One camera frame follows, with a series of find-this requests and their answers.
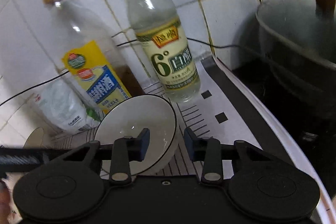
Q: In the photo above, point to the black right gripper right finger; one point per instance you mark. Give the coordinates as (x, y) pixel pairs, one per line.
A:
(209, 152)

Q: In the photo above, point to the left hand with pink nails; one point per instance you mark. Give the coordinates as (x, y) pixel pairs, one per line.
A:
(6, 211)

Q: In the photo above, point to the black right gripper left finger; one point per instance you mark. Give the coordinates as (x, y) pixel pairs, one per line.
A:
(126, 150)

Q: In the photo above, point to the yellow label cooking wine bottle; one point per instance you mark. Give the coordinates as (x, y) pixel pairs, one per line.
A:
(82, 44)

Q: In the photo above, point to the white ribbed bowl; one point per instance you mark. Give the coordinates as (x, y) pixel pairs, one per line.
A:
(130, 117)

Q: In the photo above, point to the black induction cooktop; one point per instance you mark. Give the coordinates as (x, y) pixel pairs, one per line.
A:
(306, 112)

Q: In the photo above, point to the dark cooking pot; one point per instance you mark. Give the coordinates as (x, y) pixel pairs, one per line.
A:
(305, 26)

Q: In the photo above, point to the white salt bag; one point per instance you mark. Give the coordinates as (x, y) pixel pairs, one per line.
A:
(62, 107)

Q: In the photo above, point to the white bowl dark rim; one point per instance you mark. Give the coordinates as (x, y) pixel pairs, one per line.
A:
(37, 139)

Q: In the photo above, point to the white vinegar bottle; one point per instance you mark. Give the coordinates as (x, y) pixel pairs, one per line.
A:
(158, 28)

